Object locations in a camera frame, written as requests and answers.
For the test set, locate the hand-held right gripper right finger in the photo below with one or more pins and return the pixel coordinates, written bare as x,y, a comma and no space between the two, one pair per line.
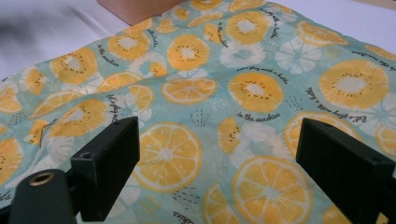
342,168

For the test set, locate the citrus print cloth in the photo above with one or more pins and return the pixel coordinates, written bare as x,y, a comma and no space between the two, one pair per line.
218,102

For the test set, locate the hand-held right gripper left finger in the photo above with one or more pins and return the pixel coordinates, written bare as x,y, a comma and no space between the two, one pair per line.
106,168

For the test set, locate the orange plastic bin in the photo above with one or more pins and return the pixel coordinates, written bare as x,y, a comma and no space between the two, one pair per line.
137,9

